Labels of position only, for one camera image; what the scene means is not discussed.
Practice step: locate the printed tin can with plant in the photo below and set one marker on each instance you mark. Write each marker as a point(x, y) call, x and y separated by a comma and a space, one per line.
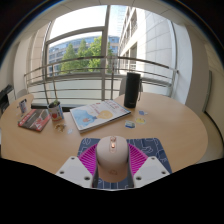
point(56, 112)

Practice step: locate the pale pink computer mouse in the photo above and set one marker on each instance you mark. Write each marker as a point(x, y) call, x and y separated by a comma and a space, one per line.
point(112, 160)

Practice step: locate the small blue sticker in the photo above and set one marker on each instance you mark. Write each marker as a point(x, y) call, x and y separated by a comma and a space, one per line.
point(142, 113)

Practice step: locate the light blue picture book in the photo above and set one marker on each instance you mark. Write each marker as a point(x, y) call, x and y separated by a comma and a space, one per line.
point(98, 115)

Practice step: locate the red and dark magazine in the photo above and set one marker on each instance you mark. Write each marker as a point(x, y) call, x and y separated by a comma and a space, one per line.
point(34, 119)

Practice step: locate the black and grey printer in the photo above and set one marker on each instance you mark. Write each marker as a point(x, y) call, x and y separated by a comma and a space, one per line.
point(4, 98)

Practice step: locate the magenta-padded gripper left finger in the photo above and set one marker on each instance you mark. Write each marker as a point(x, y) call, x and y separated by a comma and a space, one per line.
point(72, 169)

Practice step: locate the blue patterned mouse pad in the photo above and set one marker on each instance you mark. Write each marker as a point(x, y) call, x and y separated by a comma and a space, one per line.
point(154, 146)

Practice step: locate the yellow round sticker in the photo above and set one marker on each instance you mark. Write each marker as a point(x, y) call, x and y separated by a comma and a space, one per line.
point(140, 120)

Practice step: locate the black cylindrical bottle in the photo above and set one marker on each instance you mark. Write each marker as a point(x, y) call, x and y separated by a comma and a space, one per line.
point(132, 90)

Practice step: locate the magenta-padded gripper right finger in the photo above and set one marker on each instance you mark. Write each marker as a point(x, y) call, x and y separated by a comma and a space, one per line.
point(150, 169)

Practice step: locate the metal balcony railing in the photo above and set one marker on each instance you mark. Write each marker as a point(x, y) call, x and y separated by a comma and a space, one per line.
point(100, 58)

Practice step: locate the crumpled clear wrapper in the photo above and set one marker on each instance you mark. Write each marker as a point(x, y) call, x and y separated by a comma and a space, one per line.
point(60, 127)

